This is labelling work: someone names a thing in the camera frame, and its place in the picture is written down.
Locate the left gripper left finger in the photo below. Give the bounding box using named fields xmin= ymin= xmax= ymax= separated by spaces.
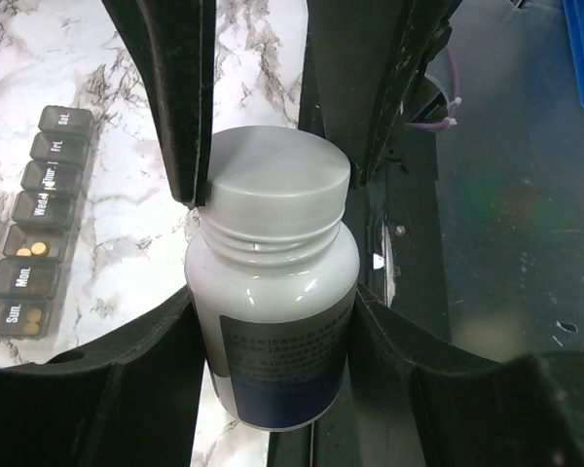
xmin=0 ymin=288 xmax=204 ymax=466

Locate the grey weekly pill organizer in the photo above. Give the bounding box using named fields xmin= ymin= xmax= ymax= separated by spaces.
xmin=0 ymin=105 xmax=95 ymax=340

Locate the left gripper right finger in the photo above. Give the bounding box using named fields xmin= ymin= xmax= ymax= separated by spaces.
xmin=348 ymin=287 xmax=584 ymax=466

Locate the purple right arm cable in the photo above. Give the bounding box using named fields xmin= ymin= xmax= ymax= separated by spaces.
xmin=406 ymin=46 xmax=466 ymax=132

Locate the white pill bottle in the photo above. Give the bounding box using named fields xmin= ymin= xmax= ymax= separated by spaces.
xmin=185 ymin=126 xmax=360 ymax=432

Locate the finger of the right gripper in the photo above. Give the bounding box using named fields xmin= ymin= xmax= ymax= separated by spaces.
xmin=308 ymin=0 xmax=460 ymax=189
xmin=102 ymin=0 xmax=216 ymax=207

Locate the black front rail frame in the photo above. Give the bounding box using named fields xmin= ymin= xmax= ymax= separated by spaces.
xmin=267 ymin=28 xmax=454 ymax=467

